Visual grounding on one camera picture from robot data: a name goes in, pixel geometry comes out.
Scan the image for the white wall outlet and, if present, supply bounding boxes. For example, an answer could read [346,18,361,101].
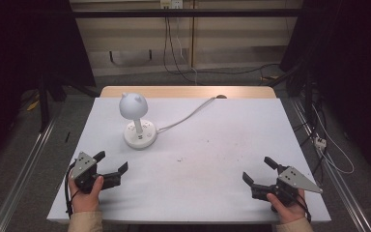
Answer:
[159,0,185,10]

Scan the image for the black metal stand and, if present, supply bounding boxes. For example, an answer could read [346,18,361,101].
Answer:
[37,74,68,133]
[265,61,320,149]

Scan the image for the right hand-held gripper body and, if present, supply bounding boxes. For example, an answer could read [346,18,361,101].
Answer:
[250,164,324,207]

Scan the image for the metal floor rail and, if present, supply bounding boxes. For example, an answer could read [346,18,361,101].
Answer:
[290,98,371,232]
[0,109,62,232]

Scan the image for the white lamp cable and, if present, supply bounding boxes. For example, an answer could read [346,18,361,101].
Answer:
[156,97,217,134]

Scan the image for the white cat-ear desk lamp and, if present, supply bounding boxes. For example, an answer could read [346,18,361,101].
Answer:
[118,92,158,151]

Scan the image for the black hanging cables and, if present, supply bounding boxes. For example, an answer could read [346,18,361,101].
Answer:
[162,16,281,85]

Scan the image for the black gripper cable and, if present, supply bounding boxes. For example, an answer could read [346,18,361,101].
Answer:
[291,189,313,224]
[64,162,77,219]

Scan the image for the black curtain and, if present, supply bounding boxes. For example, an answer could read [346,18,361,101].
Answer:
[0,0,97,168]
[279,0,371,187]

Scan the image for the person's right hand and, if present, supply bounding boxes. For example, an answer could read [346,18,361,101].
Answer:
[266,188,307,225]

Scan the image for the wooden table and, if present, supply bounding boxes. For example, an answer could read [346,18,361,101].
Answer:
[100,85,277,100]

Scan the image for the person's left hand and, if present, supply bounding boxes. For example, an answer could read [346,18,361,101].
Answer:
[68,175,105,214]

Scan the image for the black horizontal bar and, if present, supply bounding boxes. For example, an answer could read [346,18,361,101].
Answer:
[71,8,304,19]

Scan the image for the white floor cable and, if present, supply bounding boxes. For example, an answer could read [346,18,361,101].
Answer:
[311,104,356,176]

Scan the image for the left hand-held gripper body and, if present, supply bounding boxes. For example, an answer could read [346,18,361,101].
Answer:
[71,151,123,194]

